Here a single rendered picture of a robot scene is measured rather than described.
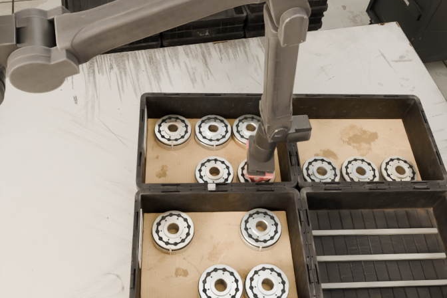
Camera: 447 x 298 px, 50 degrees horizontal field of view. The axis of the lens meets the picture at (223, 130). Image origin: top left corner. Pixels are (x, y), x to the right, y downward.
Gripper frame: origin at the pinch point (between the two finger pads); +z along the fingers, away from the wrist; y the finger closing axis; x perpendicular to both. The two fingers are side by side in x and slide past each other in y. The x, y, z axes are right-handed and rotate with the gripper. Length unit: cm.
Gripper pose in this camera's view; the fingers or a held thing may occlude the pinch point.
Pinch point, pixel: (255, 171)
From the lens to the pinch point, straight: 128.7
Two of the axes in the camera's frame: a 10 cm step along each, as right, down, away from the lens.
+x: -9.9, -1.0, -0.8
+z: -1.2, 5.8, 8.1
